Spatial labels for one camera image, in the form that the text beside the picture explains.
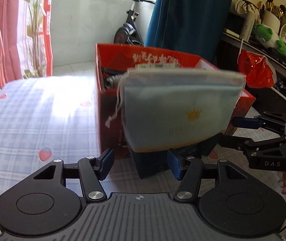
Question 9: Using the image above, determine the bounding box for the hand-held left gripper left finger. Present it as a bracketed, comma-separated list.
[34, 148, 115, 204]

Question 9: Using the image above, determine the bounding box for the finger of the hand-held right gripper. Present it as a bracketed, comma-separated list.
[232, 112, 286, 134]
[218, 134, 286, 157]

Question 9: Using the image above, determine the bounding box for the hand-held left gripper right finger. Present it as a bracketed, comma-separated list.
[167, 149, 249, 202]

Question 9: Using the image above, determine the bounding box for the red cardboard box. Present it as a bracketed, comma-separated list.
[94, 43, 257, 159]

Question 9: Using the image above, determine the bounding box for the pale green packet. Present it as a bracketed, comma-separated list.
[105, 69, 246, 179]

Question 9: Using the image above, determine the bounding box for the red plastic bag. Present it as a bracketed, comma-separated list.
[238, 50, 277, 88]

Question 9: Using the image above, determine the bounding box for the black dressing table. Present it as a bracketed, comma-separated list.
[217, 15, 286, 136]

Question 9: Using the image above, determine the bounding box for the checked bed sheet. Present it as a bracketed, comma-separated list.
[0, 77, 286, 241]

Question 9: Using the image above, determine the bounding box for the grey rolled cloth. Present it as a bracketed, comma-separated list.
[105, 74, 127, 90]

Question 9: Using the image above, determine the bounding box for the green plush toy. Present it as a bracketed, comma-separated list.
[254, 24, 286, 57]

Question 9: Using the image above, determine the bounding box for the white spray bottle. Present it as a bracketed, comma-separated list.
[241, 11, 256, 39]

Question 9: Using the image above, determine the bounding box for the white brush holder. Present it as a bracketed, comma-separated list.
[262, 10, 281, 29]

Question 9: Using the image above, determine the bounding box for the teal curtain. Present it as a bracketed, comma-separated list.
[144, 0, 236, 56]

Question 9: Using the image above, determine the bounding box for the bunch of makeup brushes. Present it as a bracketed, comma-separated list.
[257, 0, 286, 18]

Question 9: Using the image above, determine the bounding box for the black exercise bike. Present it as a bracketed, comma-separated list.
[113, 0, 156, 46]

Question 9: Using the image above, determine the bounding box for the beige drawstring bag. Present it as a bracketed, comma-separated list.
[229, 0, 261, 18]

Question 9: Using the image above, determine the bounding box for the pink printed wall cloth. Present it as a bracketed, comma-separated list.
[0, 0, 54, 106]

